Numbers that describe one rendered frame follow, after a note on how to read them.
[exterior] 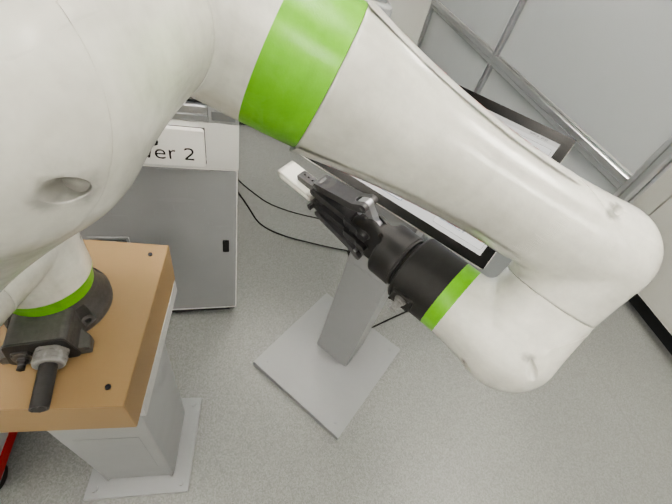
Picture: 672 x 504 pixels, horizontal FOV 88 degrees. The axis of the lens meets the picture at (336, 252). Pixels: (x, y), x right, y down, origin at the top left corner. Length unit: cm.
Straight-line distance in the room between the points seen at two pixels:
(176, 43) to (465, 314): 34
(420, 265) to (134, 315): 50
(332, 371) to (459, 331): 119
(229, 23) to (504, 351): 36
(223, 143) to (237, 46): 83
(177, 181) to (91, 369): 63
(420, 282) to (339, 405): 116
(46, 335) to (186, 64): 52
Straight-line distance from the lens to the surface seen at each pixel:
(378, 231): 44
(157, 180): 116
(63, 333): 65
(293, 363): 156
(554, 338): 41
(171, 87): 19
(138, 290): 73
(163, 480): 147
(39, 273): 57
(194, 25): 21
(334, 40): 24
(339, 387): 155
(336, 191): 46
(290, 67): 24
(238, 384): 155
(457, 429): 173
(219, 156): 108
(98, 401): 65
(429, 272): 41
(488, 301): 41
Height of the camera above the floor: 144
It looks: 46 degrees down
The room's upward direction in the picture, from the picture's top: 17 degrees clockwise
